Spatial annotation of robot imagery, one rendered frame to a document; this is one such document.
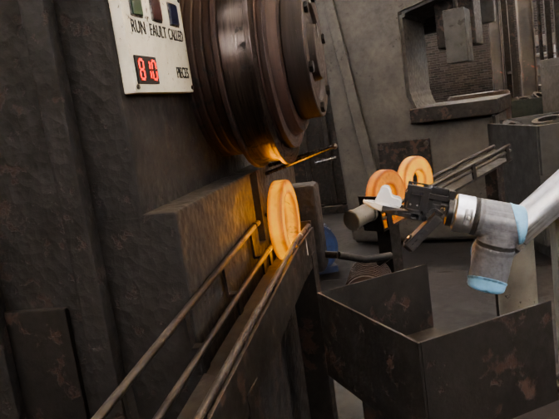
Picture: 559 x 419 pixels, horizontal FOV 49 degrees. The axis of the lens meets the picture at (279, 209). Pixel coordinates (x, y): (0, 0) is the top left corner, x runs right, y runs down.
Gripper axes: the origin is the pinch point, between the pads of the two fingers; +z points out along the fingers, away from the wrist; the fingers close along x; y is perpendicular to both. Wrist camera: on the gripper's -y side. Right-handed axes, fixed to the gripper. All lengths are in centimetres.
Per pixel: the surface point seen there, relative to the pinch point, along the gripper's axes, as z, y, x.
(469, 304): -49, -61, -133
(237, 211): 25.0, -1.3, 28.8
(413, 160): -9.7, 8.4, -45.5
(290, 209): 17.6, -3.3, 6.9
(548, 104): -122, 40, -431
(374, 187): 0.0, 0.2, -29.0
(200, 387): 16, -19, 70
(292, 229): 16.3, -7.9, 7.7
